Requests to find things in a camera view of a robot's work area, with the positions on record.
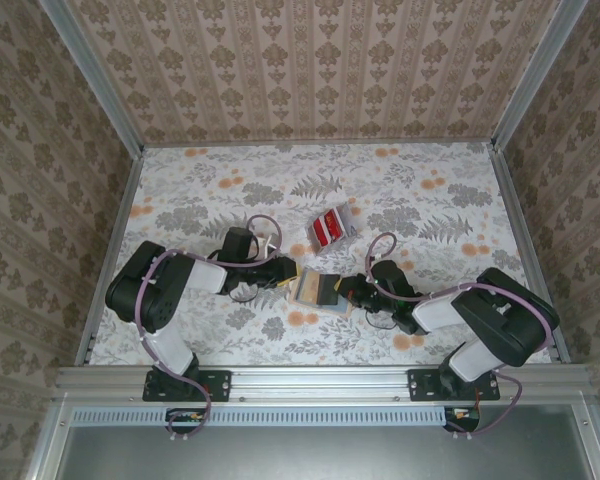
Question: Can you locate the black connector box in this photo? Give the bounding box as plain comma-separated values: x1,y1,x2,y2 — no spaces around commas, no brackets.
165,407,207,435
443,405,482,432

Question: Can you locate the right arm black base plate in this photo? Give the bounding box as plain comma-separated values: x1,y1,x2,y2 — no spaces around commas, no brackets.
407,368,501,403

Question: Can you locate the grey slotted cable duct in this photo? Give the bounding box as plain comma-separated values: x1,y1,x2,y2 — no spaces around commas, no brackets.
72,405,449,427

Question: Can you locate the wide aluminium mounting rail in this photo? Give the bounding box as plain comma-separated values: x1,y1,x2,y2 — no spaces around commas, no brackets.
54,364,592,404

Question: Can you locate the red card with stripe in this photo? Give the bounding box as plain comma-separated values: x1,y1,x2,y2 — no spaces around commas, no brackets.
308,222,337,250

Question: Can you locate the aluminium frame post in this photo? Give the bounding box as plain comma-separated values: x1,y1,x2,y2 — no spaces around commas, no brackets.
39,0,146,159
490,0,590,151

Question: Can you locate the beige leather card holder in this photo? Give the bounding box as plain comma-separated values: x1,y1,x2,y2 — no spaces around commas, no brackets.
289,266,355,321

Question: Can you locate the grey metal panel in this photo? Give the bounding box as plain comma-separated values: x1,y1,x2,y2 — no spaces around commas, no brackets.
54,405,596,480

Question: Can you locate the black VIP card 88888830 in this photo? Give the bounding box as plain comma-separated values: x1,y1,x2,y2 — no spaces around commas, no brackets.
318,273,342,308

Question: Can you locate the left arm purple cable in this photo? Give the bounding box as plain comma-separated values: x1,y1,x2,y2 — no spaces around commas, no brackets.
134,213,282,444

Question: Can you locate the red VIP card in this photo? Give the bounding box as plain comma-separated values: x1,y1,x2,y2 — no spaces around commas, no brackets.
317,209,344,236

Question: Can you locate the aluminium table edge rail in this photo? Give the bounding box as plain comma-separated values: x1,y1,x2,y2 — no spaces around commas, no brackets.
142,141,496,150
73,147,147,367
490,144,572,365

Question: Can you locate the red clear card box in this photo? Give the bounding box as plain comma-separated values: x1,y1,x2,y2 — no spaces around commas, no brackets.
305,202,359,256

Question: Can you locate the thin black cable loop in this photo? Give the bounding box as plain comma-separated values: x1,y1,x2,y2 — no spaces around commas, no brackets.
366,308,400,332
227,283,262,305

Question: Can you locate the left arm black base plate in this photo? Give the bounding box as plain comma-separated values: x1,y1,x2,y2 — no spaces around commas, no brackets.
143,368,232,403

